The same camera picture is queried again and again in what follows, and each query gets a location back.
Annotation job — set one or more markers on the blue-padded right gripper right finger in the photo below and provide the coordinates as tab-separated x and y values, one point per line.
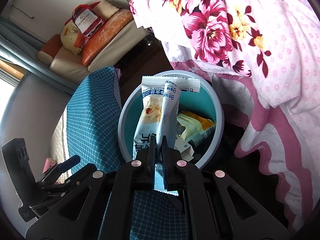
216	206

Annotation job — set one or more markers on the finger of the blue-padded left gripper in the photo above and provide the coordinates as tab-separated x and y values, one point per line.
67	163
73	181

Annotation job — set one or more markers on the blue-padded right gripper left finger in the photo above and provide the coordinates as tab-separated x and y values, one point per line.
101	206

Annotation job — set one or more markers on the light blue milk carton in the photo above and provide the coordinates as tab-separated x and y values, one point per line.
186	148

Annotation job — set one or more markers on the white blue snack wrapper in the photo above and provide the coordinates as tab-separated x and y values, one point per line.
160	96

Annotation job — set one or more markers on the pink snack wrapper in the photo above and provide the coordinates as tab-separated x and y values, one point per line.
48	164

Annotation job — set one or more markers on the teal round trash bin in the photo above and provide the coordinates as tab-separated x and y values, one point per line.
205	103

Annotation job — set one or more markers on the teal and beige mattress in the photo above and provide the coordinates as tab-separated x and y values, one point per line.
88	128

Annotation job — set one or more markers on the yellow green snack bag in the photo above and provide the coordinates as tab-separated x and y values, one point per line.
194	129

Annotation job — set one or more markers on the yellow plush toy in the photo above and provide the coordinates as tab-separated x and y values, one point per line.
72	39

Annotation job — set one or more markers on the cream and orange armchair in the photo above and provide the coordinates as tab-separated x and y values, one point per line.
115	39

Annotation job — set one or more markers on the beige cushion on armchair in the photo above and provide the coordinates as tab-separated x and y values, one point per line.
105	9

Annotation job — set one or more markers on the pink floral quilt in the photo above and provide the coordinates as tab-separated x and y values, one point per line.
262	57

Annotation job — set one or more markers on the teal window frame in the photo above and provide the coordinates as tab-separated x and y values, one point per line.
20	48

